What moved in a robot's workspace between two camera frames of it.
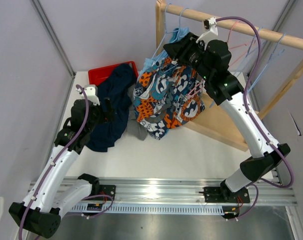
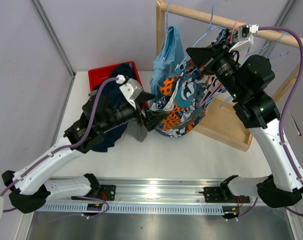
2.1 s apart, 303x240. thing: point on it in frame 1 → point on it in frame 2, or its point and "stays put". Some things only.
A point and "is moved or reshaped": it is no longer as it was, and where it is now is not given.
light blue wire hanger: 276,52 → 276,43
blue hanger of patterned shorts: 174,39 → 209,29
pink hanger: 197,86 → 215,89
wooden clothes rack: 212,122 stays put
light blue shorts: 151,63 → 172,54
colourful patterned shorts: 167,96 is moved or reshaped
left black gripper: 107,116 → 152,117
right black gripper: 180,49 → 206,58
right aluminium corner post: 266,48 stays put
